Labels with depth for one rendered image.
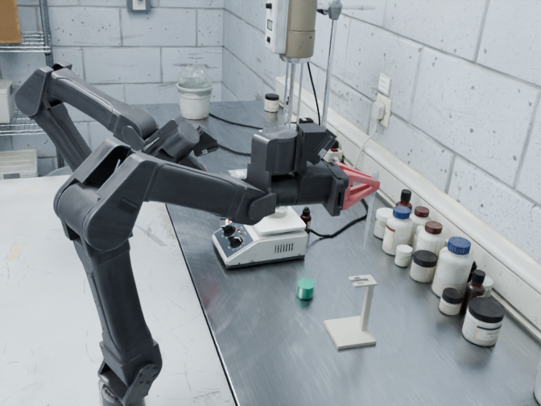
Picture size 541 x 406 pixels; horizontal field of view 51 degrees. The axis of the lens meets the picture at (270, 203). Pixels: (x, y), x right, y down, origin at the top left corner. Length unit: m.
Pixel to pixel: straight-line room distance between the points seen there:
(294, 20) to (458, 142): 0.53
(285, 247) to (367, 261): 0.21
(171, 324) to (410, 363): 0.46
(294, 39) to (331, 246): 0.56
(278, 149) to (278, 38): 0.73
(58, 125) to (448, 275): 0.92
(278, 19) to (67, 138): 0.62
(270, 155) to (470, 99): 0.70
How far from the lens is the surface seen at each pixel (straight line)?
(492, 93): 1.40
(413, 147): 1.67
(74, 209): 0.73
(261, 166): 0.89
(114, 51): 3.61
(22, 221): 1.58
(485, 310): 1.20
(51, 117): 1.37
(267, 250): 1.32
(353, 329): 1.17
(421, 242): 1.39
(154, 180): 0.74
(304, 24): 1.59
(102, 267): 0.75
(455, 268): 1.29
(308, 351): 1.11
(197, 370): 1.06
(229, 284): 1.27
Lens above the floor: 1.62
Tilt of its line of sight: 26 degrees down
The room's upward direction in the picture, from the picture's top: 4 degrees clockwise
